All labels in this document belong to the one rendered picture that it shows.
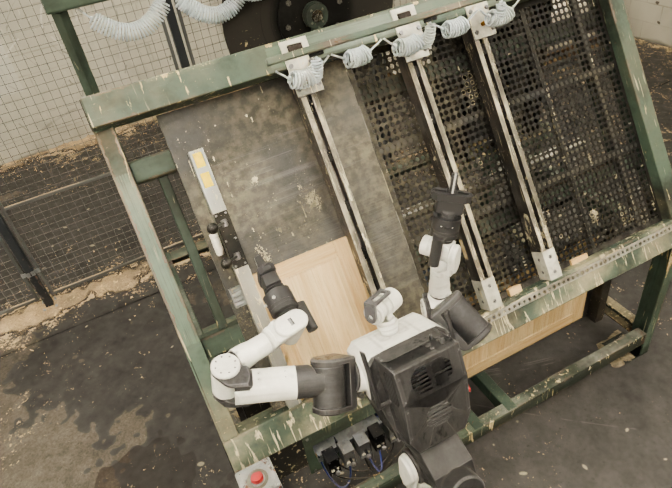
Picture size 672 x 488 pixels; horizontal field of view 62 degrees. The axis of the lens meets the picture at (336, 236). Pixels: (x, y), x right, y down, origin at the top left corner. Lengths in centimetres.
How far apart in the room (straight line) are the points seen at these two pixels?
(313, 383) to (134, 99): 103
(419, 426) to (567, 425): 164
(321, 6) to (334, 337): 137
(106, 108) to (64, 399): 225
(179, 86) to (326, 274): 81
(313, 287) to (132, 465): 164
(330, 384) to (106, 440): 209
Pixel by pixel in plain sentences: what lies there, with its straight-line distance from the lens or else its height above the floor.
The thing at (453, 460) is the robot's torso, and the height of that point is 107.
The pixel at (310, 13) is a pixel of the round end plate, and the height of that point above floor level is 187.
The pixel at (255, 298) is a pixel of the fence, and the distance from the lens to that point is 197.
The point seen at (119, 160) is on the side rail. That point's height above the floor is 175.
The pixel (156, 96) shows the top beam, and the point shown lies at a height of 190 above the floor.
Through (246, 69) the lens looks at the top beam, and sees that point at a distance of 196.
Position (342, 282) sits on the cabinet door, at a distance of 207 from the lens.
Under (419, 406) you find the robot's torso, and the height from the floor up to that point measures 131.
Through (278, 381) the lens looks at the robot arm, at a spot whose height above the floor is 138.
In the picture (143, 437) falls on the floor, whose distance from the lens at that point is 338.
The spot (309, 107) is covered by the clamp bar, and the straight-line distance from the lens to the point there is 201.
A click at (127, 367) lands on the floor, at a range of 375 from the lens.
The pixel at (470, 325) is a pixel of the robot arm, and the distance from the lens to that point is 169.
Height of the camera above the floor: 257
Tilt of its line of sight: 38 degrees down
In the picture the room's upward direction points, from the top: 9 degrees counter-clockwise
